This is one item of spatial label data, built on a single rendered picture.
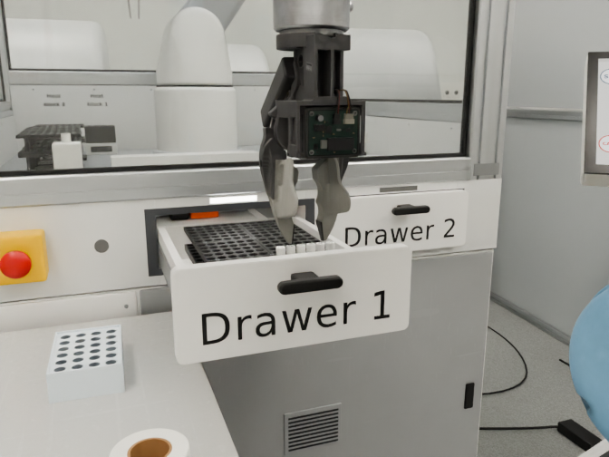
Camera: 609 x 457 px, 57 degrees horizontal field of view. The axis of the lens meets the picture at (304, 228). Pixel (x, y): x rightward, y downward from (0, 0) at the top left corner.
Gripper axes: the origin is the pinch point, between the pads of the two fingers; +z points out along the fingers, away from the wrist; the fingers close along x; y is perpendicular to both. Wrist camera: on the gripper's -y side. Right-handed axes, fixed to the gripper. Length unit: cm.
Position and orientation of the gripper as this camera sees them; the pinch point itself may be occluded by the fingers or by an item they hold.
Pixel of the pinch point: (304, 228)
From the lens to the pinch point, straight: 61.8
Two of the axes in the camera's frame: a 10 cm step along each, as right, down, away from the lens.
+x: 9.3, -0.8, 3.5
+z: 0.0, 9.7, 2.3
